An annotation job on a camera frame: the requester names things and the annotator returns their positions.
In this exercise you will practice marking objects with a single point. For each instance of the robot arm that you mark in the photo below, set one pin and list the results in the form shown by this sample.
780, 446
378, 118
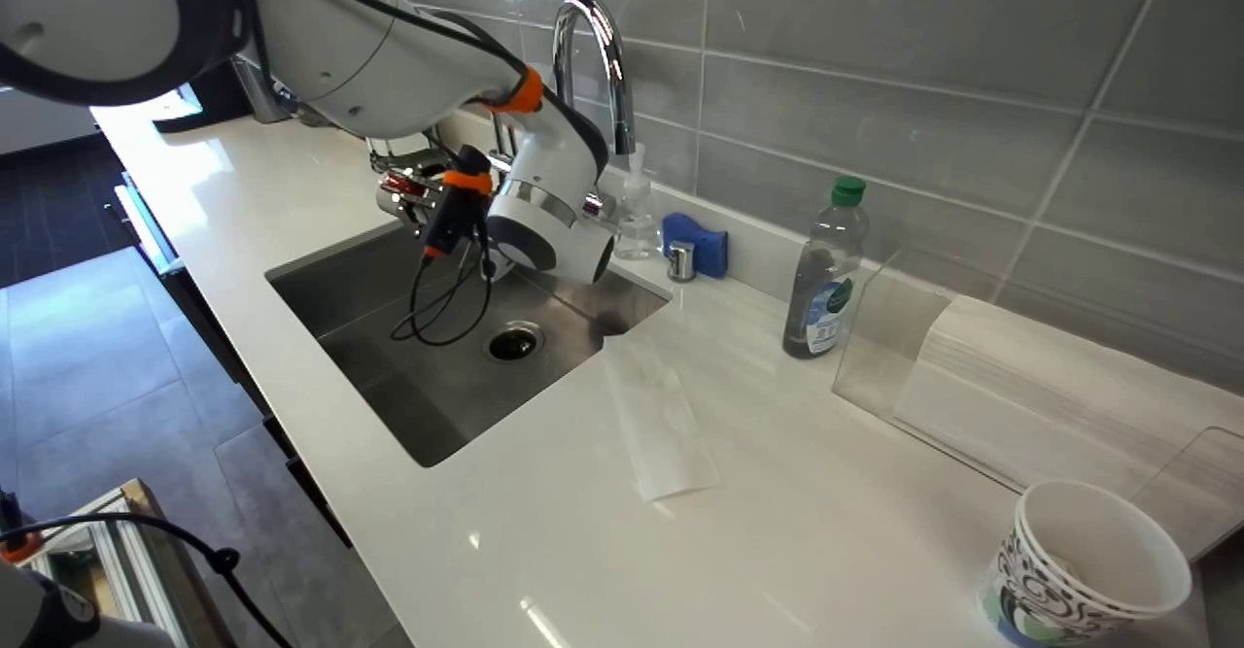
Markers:
369, 55

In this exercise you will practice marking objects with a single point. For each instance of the small chrome counter button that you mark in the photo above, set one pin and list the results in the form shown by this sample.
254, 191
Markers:
681, 261

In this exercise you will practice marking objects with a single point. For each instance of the steel sink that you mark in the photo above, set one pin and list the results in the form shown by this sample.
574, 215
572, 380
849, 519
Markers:
437, 386

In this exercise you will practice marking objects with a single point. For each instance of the shiny metal mug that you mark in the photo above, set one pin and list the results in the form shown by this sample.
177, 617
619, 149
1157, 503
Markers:
403, 196

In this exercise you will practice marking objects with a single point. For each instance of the clear soap dispenser bottle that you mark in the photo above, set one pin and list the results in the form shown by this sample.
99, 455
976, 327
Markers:
637, 225

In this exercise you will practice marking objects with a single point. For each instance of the blue sponge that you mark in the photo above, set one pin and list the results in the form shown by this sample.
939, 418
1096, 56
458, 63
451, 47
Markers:
708, 245

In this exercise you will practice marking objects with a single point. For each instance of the white paper towel sheet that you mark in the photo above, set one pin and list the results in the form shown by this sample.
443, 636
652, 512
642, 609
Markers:
661, 434

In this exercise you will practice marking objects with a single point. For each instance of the dish soap bottle green cap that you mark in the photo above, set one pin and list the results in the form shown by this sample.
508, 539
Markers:
824, 298

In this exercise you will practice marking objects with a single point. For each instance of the chrome tap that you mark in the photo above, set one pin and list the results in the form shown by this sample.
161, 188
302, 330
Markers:
614, 65

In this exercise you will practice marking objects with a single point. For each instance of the clear acrylic towel holder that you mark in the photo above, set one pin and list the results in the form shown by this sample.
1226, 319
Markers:
880, 337

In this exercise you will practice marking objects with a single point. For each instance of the stack of paper towels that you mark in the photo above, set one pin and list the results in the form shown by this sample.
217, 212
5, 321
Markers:
1030, 386

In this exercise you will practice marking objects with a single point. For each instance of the patterned paper cup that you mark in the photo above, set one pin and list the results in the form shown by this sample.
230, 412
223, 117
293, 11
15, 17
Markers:
1059, 590

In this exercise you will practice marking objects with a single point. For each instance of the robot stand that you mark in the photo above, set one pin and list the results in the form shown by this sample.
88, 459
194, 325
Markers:
136, 570

